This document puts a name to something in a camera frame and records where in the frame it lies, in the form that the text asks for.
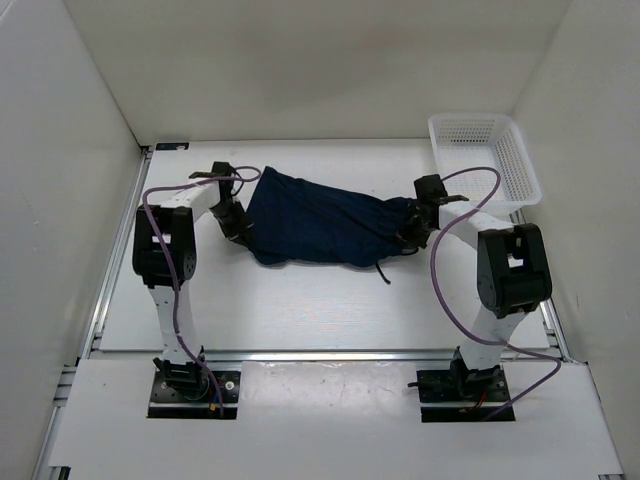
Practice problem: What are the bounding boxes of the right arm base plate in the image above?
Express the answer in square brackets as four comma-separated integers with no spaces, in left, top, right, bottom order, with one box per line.
[407,369,516,423]

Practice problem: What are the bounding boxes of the white plastic mesh basket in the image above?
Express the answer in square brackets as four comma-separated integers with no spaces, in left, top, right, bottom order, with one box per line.
[428,113,542,217]

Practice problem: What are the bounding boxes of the navy blue shorts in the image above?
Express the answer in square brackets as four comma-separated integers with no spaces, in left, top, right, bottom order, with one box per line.
[247,167,428,269]

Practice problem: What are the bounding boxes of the small dark label sticker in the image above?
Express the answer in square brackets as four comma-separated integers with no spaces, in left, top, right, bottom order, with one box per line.
[155,142,190,151]

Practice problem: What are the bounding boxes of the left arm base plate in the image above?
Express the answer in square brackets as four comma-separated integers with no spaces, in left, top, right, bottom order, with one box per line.
[147,358,241,420]

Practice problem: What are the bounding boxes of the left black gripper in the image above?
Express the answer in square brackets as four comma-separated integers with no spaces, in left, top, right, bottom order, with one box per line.
[208,200,252,247]

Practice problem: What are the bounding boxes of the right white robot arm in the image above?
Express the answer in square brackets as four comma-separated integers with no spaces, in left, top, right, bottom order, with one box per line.
[399,174,552,400]

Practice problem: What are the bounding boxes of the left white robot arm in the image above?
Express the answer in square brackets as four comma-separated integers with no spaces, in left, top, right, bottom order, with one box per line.
[132,162,261,400]

